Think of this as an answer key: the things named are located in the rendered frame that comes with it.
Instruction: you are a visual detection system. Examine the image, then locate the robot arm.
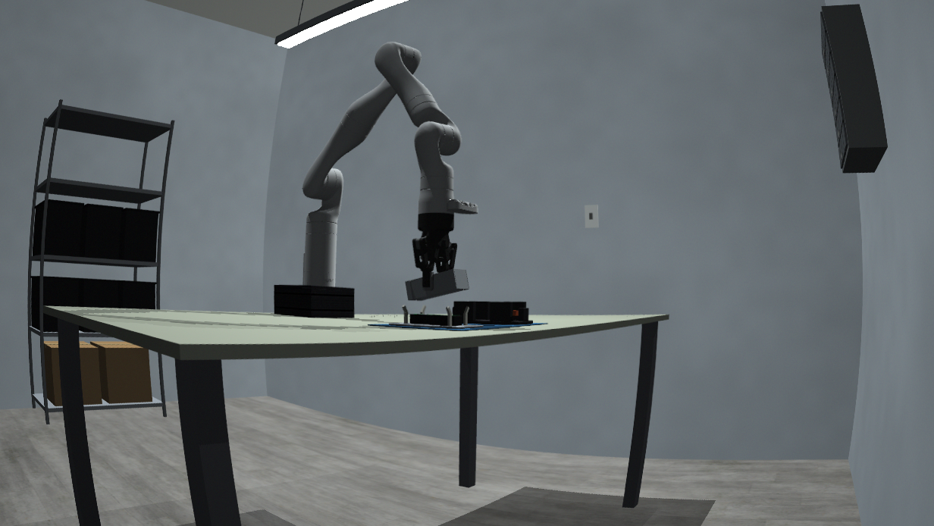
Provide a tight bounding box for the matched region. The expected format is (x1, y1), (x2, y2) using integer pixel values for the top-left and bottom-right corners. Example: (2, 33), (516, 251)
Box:
(302, 42), (478, 286)

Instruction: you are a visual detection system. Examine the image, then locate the blue flat plate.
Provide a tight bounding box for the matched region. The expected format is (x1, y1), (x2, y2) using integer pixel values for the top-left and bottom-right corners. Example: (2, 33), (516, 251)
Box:
(368, 301), (548, 331)

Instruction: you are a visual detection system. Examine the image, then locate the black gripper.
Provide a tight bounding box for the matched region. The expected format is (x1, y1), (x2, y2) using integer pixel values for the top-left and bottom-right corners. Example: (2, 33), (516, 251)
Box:
(412, 213), (457, 291)

